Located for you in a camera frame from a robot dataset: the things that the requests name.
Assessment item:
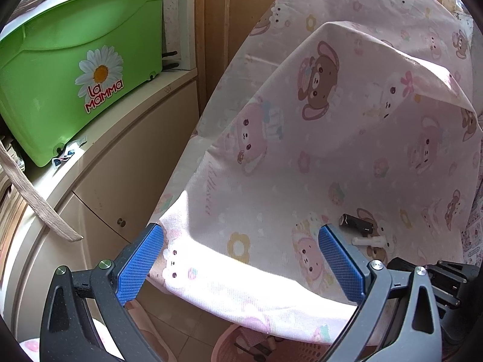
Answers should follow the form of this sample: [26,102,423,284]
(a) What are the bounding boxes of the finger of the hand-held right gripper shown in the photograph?
[389,257,477,308]

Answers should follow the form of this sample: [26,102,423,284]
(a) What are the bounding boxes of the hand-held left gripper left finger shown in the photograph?
[40,223,167,362]

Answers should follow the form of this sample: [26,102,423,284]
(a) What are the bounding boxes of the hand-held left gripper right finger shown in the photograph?
[318,224,443,362]

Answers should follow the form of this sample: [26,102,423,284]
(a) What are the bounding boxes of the pink plastic basket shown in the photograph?
[211,322,340,362]

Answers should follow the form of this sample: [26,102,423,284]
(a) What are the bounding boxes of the small white tube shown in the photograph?
[352,236,387,248]

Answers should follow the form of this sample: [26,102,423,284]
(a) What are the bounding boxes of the pink cartoon patterned sheet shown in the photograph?
[458,181,483,266]

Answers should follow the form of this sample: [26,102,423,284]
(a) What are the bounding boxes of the black cylinder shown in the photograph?
[340,214,374,237]

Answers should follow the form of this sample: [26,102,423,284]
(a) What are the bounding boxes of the beige cabinet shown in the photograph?
[0,66,200,362]

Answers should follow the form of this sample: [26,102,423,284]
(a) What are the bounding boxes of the pink bear printed cloth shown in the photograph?
[145,0,483,348]

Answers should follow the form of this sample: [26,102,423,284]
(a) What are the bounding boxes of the small printed packets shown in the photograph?
[52,138,87,167]

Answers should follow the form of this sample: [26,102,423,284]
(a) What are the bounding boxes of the green plastic tub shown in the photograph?
[0,0,174,167]

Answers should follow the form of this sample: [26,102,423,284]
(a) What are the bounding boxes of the beige fabric strap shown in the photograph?
[0,141,84,242]

